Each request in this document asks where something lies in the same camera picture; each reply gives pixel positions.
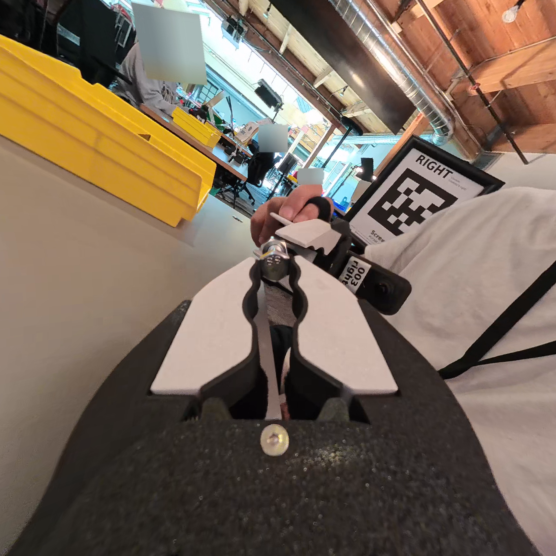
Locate stacked yellow bins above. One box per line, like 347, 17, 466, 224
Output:
171, 106, 222, 148

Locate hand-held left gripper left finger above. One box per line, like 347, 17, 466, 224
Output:
151, 256, 266, 396

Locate black ceiling beam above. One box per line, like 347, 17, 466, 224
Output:
269, 0, 415, 135

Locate person's white shirt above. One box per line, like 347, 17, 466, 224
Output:
364, 187, 556, 556

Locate black lamp stand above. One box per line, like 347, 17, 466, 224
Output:
304, 115, 365, 174

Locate black-framed marker sign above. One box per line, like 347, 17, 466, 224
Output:
345, 135, 505, 250

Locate grey desk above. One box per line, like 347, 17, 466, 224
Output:
0, 135, 270, 539

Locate person's right hand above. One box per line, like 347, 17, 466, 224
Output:
250, 184, 326, 247

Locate silver spiral duct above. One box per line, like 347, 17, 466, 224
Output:
330, 0, 456, 146

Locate black lanyard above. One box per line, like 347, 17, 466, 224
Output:
438, 261, 556, 381

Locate steel hex bolt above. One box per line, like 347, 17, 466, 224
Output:
261, 253, 291, 281

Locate black pipe wall lamp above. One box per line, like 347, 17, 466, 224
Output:
502, 0, 533, 24

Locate yellow plastic bin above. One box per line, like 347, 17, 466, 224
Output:
0, 34, 217, 227

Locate wooden work table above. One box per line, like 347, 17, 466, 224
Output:
140, 103, 253, 182

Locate black studio light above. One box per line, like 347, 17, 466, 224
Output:
254, 79, 284, 109

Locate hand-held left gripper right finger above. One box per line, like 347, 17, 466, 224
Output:
289, 256, 399, 397

